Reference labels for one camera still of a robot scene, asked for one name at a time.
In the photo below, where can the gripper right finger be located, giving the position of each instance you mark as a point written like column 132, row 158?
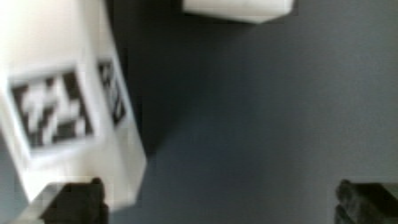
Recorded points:
column 366, row 203

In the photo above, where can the white table leg lying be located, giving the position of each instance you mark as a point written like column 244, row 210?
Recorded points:
column 66, row 115

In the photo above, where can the white table leg far left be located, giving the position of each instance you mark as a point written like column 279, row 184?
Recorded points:
column 253, row 11

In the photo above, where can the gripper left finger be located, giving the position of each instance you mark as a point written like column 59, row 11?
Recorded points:
column 68, row 204

